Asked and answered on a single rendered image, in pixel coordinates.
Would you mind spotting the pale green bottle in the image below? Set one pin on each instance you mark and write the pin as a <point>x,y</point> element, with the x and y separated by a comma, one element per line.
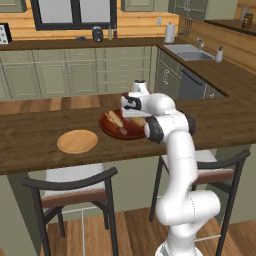
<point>110,33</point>

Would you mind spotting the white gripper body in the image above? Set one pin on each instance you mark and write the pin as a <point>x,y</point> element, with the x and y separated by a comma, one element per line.
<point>135,113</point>

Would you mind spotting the round wooden plate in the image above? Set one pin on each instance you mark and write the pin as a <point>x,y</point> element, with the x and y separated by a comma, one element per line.
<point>77,141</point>

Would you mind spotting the black chair with brown seat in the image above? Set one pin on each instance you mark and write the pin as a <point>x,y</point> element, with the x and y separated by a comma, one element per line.
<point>218,175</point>
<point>71,197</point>

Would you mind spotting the white soap dispenser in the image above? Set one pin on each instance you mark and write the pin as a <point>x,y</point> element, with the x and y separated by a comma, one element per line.
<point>219,55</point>

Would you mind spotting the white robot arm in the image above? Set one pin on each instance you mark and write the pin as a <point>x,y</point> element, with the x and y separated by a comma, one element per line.
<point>180,156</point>

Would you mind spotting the steel sink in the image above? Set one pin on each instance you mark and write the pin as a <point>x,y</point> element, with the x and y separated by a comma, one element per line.
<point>188,52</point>

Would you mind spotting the white paper towel roll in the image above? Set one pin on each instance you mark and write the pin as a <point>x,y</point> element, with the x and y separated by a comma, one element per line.
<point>169,33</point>

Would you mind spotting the dark grey coffee machine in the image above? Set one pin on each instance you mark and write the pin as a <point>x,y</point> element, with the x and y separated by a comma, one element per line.
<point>97,34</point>

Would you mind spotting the dark grey dishwasher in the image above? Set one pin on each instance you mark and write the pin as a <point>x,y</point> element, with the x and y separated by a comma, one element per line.
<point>190,86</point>

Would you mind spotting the white wall outlet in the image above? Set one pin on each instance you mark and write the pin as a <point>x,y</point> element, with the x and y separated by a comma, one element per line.
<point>159,21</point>

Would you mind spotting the small dark object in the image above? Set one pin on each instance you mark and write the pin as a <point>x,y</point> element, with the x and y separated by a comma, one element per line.
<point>80,38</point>

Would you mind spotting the green glass-door wall cupboard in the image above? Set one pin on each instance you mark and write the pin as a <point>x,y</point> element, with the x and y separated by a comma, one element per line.
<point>200,8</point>

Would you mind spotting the green base cupboard run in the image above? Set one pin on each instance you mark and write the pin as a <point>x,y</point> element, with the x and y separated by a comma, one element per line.
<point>73,71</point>

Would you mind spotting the black-framed window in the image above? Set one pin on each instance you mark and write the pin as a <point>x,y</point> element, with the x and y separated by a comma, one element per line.
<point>75,11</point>

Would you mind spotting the brown sausage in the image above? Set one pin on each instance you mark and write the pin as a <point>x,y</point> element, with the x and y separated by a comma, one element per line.
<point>123,130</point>

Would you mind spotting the long tan bun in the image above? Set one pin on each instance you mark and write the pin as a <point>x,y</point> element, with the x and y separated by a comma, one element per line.
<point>115,118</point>

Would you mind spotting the steel tap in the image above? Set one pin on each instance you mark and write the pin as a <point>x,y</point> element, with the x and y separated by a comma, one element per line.
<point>200,43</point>

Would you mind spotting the dark brown bottle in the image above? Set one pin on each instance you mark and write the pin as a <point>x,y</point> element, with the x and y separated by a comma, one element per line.
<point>115,34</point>

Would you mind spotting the small green corner cupboard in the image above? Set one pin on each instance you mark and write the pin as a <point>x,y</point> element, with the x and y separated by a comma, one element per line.
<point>213,92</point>

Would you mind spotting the green cupboards beside dishwasher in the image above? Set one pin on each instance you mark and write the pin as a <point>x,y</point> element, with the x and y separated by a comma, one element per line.
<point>166,76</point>

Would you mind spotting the white toaster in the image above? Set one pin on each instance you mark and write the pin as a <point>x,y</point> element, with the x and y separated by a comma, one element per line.
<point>4,33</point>

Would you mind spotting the hanging utensil rack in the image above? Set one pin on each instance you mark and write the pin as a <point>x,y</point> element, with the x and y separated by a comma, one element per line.
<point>188,26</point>

